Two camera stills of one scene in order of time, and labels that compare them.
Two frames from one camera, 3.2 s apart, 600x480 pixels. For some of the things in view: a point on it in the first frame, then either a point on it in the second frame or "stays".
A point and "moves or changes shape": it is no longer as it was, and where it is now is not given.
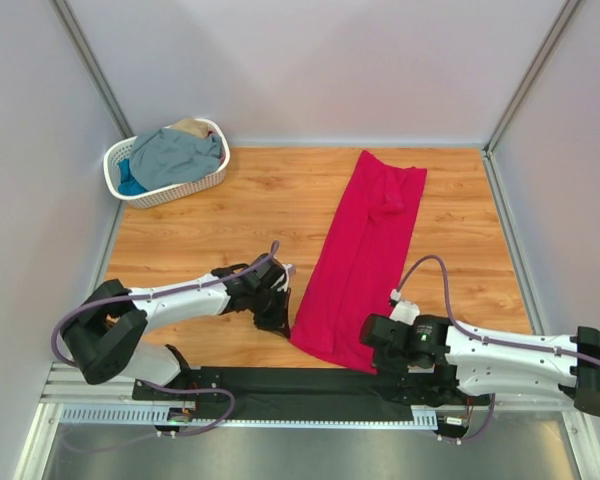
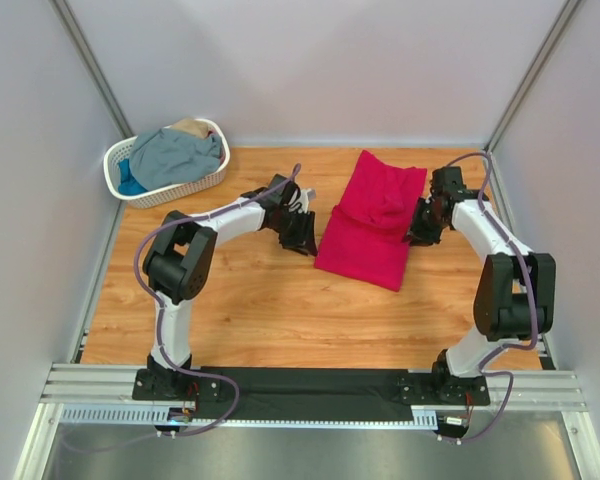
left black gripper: x=272 y=315 to x=296 y=228
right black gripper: x=376 y=340 to x=425 y=221
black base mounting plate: x=302 y=395 stays
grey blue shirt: x=160 y=157 stays
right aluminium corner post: x=567 y=14 stays
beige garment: x=193 y=126 stays
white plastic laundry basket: x=121 y=150 stays
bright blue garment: x=128 y=183 stays
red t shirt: x=360 y=258 moves or changes shape
